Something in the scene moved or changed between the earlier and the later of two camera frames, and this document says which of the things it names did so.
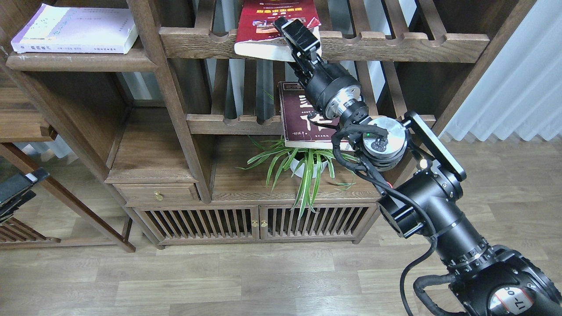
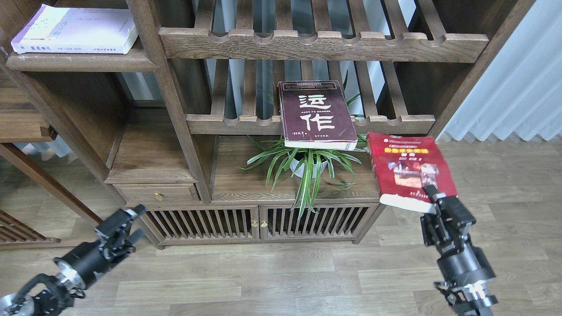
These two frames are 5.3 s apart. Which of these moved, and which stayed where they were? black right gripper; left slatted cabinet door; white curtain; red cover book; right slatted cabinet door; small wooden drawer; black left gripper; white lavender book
Moved: red cover book; black left gripper; black right gripper
Stayed: right slatted cabinet door; small wooden drawer; white lavender book; white curtain; left slatted cabinet door
